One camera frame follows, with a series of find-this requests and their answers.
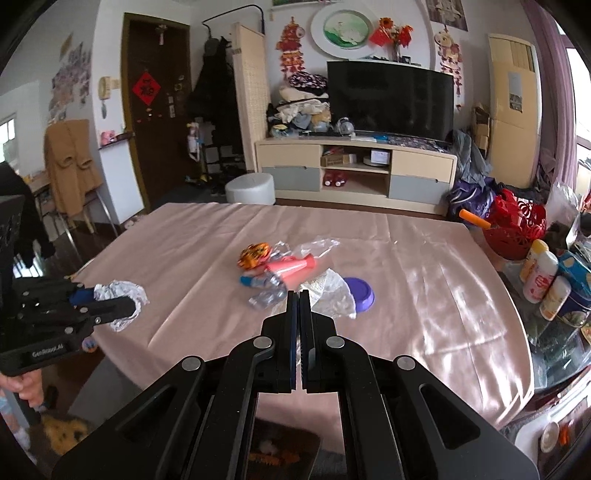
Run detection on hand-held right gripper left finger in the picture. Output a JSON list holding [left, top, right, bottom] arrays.
[[53, 291, 301, 480]]

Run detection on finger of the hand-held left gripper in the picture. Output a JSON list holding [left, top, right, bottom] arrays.
[[14, 276, 109, 309], [18, 295, 138, 334]]

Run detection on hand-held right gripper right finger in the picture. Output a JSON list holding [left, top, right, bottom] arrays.
[[300, 290, 541, 480]]

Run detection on white wrapper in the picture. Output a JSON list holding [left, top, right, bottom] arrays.
[[93, 279, 149, 332]]

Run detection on black bin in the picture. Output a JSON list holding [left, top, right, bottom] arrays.
[[250, 416, 322, 480]]

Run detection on person's left hand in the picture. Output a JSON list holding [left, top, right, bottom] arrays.
[[0, 371, 45, 408]]

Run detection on clear plastic packaging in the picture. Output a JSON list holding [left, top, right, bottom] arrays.
[[302, 268, 358, 320]]

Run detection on purple plastic lid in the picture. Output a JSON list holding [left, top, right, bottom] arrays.
[[342, 277, 376, 314]]

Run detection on metal chair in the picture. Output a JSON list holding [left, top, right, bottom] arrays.
[[59, 185, 119, 241]]

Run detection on clear plastic bag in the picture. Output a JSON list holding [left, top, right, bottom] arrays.
[[272, 237, 341, 265]]

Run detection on orange snack wrapper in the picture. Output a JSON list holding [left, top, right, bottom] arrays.
[[237, 243, 274, 271]]

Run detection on white board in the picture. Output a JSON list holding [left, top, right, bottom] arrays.
[[99, 134, 144, 228]]

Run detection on brown coat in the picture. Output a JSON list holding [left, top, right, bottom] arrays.
[[45, 119, 103, 218]]

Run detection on white round stool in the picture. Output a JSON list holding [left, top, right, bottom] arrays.
[[225, 174, 277, 206]]

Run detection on dark brown door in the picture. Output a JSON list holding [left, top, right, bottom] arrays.
[[122, 13, 193, 211]]

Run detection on window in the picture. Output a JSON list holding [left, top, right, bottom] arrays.
[[0, 117, 17, 163]]

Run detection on beige television cabinet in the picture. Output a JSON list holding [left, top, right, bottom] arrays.
[[255, 135, 458, 216]]

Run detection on orange tube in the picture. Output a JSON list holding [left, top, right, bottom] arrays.
[[459, 209, 491, 230]]

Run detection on purple bag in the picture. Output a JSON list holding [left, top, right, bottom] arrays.
[[446, 178, 505, 220]]

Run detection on red diamond paper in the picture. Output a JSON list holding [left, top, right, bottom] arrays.
[[132, 70, 163, 108]]

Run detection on pile of clothes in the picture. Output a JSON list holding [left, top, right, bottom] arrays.
[[266, 72, 332, 138]]

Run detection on red plastic basket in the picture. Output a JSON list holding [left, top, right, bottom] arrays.
[[482, 188, 547, 261]]

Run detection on beige folding screen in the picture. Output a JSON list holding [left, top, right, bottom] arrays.
[[231, 22, 271, 174]]

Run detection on grey clothes heap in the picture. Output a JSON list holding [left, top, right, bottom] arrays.
[[450, 129, 498, 190]]

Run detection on dark hanging coats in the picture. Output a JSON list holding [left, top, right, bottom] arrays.
[[191, 37, 242, 161]]

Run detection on black television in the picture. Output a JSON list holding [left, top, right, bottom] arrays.
[[326, 60, 456, 142]]

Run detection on small white bowl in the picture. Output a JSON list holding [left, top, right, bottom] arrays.
[[540, 421, 561, 453]]

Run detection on blue tin can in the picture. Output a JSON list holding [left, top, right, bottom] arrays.
[[556, 249, 591, 329]]

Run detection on red hanging ornament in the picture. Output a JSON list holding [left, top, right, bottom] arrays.
[[434, 28, 464, 110], [276, 17, 307, 86]]

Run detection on beige standing air conditioner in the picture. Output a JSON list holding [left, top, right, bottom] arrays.
[[488, 33, 542, 189]]

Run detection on orange artificial flowers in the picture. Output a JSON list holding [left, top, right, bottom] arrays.
[[369, 17, 414, 62]]

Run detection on black clothes rack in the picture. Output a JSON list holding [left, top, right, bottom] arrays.
[[202, 4, 267, 162]]

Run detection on purple curtain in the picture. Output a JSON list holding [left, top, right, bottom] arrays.
[[522, 0, 579, 186]]

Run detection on wall sticker collage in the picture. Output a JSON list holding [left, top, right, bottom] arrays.
[[49, 44, 92, 123]]

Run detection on round wall picture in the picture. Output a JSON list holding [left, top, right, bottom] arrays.
[[310, 2, 380, 60]]

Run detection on wall poster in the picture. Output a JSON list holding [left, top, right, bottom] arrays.
[[425, 0, 465, 23]]

